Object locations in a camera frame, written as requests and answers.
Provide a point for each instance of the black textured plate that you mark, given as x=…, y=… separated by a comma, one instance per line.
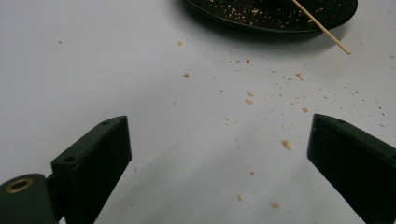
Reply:
x=274, y=14

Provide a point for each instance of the wooden skewer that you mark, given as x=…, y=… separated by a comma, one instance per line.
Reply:
x=323, y=29

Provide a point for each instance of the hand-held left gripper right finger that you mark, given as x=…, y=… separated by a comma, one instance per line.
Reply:
x=351, y=165

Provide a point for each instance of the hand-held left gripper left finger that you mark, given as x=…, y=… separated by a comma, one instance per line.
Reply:
x=93, y=168

